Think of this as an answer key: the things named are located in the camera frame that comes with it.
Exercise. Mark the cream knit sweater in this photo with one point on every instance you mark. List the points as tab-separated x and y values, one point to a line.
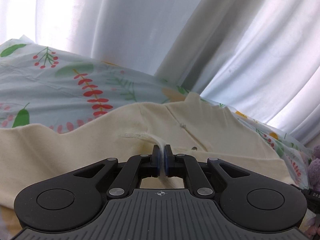
34	153

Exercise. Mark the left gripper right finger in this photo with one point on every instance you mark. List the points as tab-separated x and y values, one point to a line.
189	170

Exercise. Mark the purple teddy bear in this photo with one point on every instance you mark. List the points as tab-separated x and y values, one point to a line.
314	170

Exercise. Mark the floral light blue bedsheet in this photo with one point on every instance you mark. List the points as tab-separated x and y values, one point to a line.
64	91

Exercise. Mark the white sheer curtain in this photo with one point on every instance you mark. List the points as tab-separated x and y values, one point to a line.
259	56

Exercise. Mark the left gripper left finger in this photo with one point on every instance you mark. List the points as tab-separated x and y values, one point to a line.
129	175

